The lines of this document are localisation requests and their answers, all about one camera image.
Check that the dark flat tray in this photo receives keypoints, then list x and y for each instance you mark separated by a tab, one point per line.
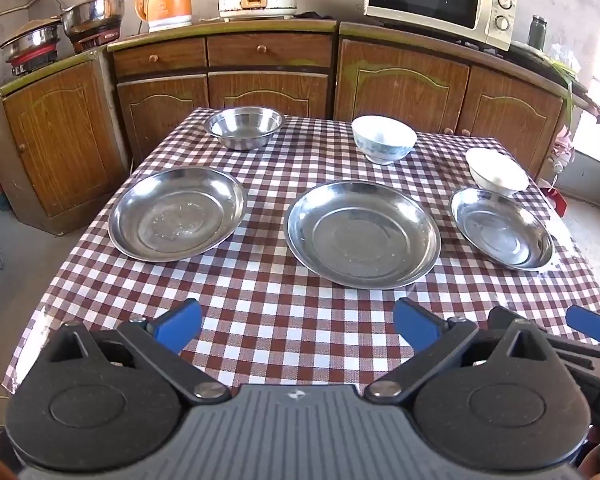
527	52

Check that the single door wooden corner cabinet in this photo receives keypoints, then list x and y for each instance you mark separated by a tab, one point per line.
55	135

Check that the small steel bowl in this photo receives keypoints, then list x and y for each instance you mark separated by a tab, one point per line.
245	127

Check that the black cloth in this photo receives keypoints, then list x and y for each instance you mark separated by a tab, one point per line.
315	16

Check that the red white checkered tablecloth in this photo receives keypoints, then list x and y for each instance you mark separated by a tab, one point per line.
280	310

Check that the wooden cabinet with drawers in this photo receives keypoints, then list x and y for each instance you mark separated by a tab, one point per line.
180	105

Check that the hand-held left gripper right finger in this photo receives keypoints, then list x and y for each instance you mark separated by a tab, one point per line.
415	322

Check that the pink cloth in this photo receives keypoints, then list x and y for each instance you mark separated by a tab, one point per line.
562	147

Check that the green onions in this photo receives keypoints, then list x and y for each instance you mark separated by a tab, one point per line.
566	72

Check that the orange electric kettle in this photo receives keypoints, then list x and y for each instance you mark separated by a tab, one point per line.
167	2

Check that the small steel plate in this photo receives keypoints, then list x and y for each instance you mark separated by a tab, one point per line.
500	232

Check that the plain white shallow bowl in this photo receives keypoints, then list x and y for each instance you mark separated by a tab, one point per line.
497	172

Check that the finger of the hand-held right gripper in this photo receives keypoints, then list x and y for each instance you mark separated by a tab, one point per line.
592	324
590	355

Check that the large steel plate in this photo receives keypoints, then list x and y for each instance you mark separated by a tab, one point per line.
360	235

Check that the white bowl with blue pattern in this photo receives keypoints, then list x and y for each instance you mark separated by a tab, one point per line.
382	137

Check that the medium steel plate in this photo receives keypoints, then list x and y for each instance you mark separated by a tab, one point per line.
175	215

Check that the red black cooker base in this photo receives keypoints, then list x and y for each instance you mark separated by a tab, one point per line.
32	64

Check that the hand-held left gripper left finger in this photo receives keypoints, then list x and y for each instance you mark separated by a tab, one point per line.
177	322

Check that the red induction cooker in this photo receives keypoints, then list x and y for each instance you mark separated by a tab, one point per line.
95	41

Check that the steel pot with brown lid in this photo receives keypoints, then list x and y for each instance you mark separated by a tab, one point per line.
30	40

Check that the dark green bottle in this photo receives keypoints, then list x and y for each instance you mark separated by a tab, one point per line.
537	35

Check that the double door wooden cabinet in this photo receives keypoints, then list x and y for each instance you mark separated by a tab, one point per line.
405	85

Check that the clear plastic bag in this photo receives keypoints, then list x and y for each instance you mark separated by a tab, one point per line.
562	52

